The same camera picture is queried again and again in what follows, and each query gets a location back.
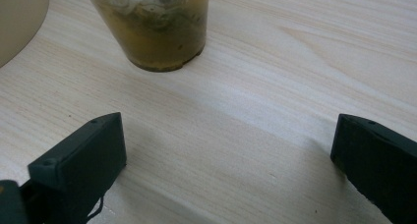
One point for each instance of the beige round container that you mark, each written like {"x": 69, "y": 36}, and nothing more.
{"x": 16, "y": 17}

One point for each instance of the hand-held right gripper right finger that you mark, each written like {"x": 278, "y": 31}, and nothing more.
{"x": 380, "y": 158}

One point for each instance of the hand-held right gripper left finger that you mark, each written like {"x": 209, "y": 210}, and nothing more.
{"x": 82, "y": 161}

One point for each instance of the clear plastic cup with brown residue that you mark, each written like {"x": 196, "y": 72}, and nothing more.
{"x": 157, "y": 27}

